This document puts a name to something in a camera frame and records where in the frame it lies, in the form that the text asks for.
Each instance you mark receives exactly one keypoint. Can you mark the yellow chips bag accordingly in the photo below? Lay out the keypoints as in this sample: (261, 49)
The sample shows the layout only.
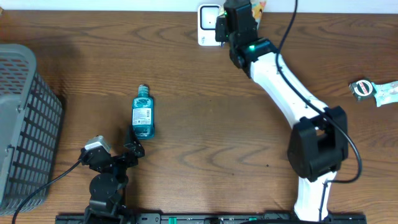
(258, 7)

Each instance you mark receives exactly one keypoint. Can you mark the dark green round-logo packet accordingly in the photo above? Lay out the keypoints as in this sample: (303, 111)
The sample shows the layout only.
(362, 89)

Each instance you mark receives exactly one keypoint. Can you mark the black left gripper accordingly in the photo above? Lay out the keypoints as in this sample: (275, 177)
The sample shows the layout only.
(134, 149)

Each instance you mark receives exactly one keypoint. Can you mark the teal mouthwash bottle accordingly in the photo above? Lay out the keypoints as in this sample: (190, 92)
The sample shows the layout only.
(143, 114)

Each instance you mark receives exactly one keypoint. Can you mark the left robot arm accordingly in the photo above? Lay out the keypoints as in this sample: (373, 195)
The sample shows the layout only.
(108, 188)

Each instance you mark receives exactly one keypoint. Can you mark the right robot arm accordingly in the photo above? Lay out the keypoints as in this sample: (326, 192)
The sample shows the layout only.
(317, 146)

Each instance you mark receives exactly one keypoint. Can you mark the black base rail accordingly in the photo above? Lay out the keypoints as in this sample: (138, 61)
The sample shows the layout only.
(156, 218)

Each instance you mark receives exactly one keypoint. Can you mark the mint green wipes packet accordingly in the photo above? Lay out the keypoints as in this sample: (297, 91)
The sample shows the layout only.
(386, 93)

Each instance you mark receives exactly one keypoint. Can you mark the grey plastic shopping basket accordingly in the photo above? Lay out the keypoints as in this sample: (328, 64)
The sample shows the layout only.
(31, 122)

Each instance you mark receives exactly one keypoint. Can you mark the white barcode scanner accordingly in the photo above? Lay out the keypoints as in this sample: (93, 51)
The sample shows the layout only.
(206, 22)

